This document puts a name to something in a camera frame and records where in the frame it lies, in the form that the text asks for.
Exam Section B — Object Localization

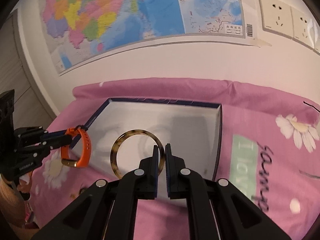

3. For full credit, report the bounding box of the grey wooden door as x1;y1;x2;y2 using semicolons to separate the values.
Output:
1;10;56;128

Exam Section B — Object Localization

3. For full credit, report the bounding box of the colourful wall map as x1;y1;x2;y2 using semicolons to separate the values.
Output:
39;0;245;73

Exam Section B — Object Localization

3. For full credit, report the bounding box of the orange sleeved forearm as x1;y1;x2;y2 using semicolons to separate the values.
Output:
1;177;26;229

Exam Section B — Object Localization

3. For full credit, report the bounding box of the orange smart watch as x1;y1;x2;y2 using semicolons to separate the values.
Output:
60;126;92;168

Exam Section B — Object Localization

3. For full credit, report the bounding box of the pink floral bedsheet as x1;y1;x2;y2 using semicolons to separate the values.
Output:
30;78;319;239

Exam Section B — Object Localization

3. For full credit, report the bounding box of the tortoiseshell bangle bracelet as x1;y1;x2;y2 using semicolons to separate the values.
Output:
109;129;166;179

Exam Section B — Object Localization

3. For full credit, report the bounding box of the person's left hand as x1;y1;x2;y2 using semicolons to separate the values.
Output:
17;171;33;201

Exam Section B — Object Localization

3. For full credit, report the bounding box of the white wall socket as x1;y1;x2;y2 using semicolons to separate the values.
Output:
291;7;314;49
259;0;293;38

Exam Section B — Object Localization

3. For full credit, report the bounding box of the dark blue white tray box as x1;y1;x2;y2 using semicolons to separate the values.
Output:
69;97;223;181

